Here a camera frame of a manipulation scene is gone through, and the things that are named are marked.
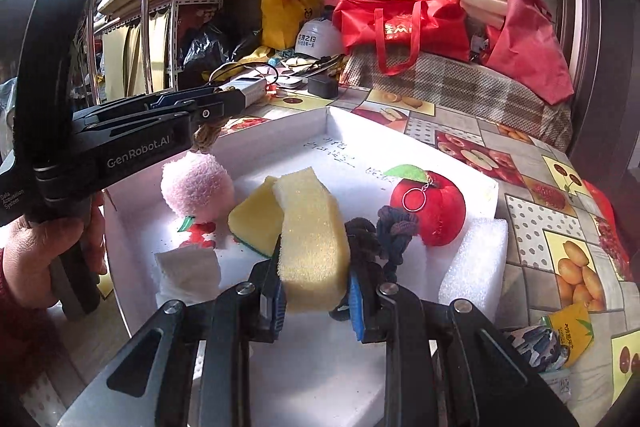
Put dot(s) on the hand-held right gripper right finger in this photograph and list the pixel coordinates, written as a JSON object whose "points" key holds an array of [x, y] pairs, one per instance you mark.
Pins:
{"points": [[356, 312]]}

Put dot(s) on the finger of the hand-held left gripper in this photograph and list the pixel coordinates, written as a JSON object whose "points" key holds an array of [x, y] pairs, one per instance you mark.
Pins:
{"points": [[150, 117], [175, 97]]}

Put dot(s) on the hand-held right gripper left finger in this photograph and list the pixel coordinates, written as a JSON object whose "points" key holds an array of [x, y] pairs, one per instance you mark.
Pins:
{"points": [[277, 307]]}

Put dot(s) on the large white foam slab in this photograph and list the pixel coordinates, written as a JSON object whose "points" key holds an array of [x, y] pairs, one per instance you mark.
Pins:
{"points": [[310, 357]]}

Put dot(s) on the pink plush toy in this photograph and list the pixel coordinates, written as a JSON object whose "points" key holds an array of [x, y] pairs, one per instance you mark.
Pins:
{"points": [[197, 187]]}

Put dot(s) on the yellow sponge with green backing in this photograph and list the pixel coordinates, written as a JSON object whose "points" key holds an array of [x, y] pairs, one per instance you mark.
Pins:
{"points": [[255, 217]]}

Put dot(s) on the red apple plush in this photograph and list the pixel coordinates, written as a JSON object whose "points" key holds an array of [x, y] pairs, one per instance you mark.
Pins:
{"points": [[440, 212]]}

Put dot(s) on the white cardboard box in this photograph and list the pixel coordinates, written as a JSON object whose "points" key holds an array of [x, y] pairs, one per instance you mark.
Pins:
{"points": [[350, 142]]}

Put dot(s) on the person's left hand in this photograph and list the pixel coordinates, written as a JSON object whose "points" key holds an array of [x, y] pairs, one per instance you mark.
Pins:
{"points": [[27, 262]]}

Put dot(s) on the black plastic bag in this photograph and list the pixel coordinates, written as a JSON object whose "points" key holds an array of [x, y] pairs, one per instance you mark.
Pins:
{"points": [[202, 49]]}

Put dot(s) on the yellow curtain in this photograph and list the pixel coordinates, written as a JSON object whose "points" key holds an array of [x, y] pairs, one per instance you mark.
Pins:
{"points": [[135, 57]]}

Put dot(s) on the white metal shelf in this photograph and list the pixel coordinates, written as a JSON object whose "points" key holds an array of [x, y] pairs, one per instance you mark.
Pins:
{"points": [[175, 37]]}

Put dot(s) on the steel pipe rack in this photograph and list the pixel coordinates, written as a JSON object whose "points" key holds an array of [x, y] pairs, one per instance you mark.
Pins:
{"points": [[146, 7]]}

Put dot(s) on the small white foam block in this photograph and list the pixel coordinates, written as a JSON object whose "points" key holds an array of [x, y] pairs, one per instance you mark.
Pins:
{"points": [[187, 274]]}

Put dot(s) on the yellow bag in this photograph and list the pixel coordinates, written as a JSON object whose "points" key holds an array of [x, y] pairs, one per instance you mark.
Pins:
{"points": [[285, 22]]}

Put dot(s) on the white helmet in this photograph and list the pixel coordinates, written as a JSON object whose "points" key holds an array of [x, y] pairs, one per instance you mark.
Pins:
{"points": [[317, 39]]}

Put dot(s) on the dark blue silver packet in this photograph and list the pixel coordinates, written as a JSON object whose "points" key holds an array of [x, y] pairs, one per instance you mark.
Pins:
{"points": [[535, 349]]}

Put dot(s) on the yellow green snack packet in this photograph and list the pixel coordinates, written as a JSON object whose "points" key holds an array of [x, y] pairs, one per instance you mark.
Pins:
{"points": [[572, 332]]}

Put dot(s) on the red tote bag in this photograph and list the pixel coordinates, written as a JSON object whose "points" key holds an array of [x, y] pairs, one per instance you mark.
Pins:
{"points": [[390, 27]]}

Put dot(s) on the plaid blanket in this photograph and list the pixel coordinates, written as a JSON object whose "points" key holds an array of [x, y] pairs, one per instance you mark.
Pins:
{"points": [[450, 87]]}

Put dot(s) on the red plastic bag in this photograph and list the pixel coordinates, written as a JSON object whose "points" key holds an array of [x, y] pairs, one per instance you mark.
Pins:
{"points": [[607, 227]]}

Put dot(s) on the red non-woven bag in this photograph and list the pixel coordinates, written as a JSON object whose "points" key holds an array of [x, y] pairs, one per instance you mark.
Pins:
{"points": [[530, 47]]}

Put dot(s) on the dark brown door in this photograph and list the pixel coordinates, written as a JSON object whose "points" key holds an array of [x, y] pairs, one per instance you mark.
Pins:
{"points": [[600, 32]]}

